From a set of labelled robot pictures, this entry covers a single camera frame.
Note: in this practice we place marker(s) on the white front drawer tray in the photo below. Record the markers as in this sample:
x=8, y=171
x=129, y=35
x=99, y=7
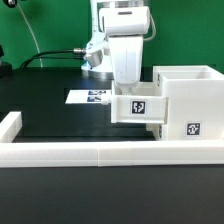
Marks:
x=158, y=130

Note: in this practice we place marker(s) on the white drawer tray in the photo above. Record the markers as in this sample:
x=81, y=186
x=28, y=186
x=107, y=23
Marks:
x=143, y=106
x=158, y=130

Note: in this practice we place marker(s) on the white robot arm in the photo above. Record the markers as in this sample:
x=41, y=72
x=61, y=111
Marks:
x=119, y=28

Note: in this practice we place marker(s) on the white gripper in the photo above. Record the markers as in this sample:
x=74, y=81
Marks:
x=126, y=57

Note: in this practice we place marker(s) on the white drawer cabinet box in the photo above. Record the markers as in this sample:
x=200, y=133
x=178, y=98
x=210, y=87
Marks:
x=195, y=101

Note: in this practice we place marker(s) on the white U-shaped boundary frame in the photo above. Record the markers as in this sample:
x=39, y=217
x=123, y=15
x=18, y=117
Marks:
x=101, y=154

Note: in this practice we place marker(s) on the black raised platform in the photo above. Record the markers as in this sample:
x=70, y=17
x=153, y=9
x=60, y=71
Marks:
x=76, y=123

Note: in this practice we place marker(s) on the white sheet with markers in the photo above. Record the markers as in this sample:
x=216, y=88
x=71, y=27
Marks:
x=85, y=96

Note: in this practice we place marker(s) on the black device at left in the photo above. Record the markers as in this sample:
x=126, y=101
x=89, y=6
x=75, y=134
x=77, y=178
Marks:
x=5, y=67

